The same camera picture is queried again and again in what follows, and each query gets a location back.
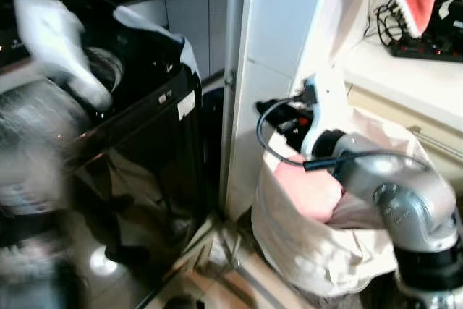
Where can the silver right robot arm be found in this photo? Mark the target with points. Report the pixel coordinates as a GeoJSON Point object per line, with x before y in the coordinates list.
{"type": "Point", "coordinates": [405, 193]}

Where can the white countertop cabinet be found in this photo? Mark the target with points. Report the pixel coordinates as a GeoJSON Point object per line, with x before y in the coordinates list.
{"type": "Point", "coordinates": [405, 81]}

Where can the pink garment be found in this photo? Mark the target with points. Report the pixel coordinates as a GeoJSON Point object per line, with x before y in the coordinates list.
{"type": "Point", "coordinates": [311, 189]}

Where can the cream fabric laundry bag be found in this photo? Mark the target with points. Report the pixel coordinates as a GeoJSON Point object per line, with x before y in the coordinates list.
{"type": "Point", "coordinates": [318, 251]}

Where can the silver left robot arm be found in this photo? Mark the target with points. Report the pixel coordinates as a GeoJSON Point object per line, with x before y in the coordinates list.
{"type": "Point", "coordinates": [29, 142]}

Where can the white washer label sticker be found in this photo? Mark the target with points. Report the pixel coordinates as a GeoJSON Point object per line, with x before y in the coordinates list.
{"type": "Point", "coordinates": [186, 105]}

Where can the black power strip with plugs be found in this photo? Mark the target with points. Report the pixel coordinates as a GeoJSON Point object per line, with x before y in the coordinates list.
{"type": "Point", "coordinates": [427, 45]}

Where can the black top-load washing machine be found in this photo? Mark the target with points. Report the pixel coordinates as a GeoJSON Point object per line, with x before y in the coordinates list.
{"type": "Point", "coordinates": [145, 171]}

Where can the grey background cabinet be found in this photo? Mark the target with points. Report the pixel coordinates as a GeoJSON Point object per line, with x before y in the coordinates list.
{"type": "Point", "coordinates": [189, 23]}

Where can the cream hanging cloth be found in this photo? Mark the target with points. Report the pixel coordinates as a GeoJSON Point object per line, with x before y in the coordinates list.
{"type": "Point", "coordinates": [347, 12]}

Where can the white garment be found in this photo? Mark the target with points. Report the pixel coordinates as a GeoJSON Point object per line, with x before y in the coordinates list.
{"type": "Point", "coordinates": [58, 41]}

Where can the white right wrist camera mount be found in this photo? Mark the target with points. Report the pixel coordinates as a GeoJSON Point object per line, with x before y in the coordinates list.
{"type": "Point", "coordinates": [323, 110]}

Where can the grey metal door frame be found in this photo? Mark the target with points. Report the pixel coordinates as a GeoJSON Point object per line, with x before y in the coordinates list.
{"type": "Point", "coordinates": [231, 70]}

